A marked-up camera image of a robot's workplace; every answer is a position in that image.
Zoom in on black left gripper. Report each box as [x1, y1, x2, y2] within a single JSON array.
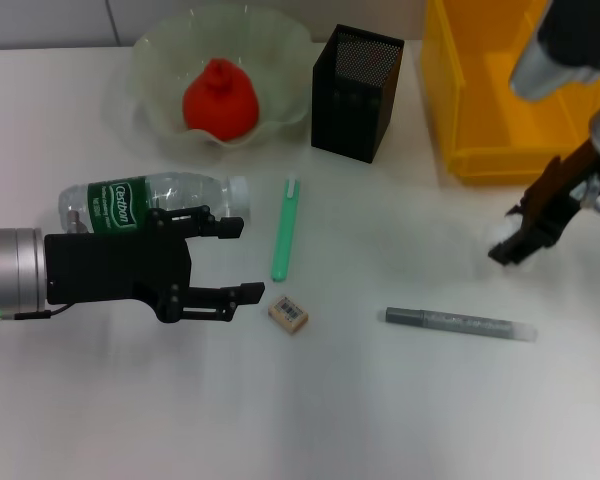
[[43, 204, 266, 325]]

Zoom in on grey marker pen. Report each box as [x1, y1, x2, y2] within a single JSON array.
[[378, 306, 539, 344]]

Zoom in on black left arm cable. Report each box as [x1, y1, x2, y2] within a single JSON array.
[[0, 212, 89, 329]]

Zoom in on red-orange fruit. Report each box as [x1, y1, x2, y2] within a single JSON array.
[[182, 58, 260, 142]]

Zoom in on black mesh pen holder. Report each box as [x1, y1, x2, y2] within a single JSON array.
[[311, 23, 405, 165]]

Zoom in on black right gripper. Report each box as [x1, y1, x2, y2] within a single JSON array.
[[487, 139, 600, 267]]

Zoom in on beige eraser with barcode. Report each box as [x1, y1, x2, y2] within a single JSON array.
[[268, 294, 311, 335]]

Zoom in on mint green pen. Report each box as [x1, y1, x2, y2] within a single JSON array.
[[271, 172, 301, 282]]

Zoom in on yellow plastic bin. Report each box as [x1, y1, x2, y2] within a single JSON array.
[[419, 0, 600, 185]]

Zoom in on green glass fruit plate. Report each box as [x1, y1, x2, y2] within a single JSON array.
[[129, 3, 314, 151]]

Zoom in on clear green-label water bottle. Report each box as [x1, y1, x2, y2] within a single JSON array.
[[58, 171, 251, 242]]

